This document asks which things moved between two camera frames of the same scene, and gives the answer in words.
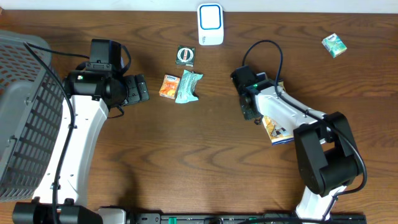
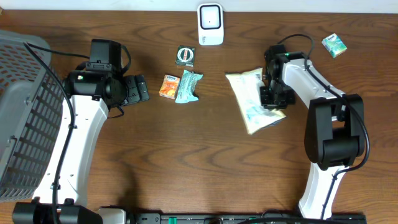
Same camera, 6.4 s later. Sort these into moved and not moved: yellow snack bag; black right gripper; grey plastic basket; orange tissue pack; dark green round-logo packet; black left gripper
Moved: yellow snack bag; black right gripper
Not moved: black left gripper; orange tissue pack; dark green round-logo packet; grey plastic basket
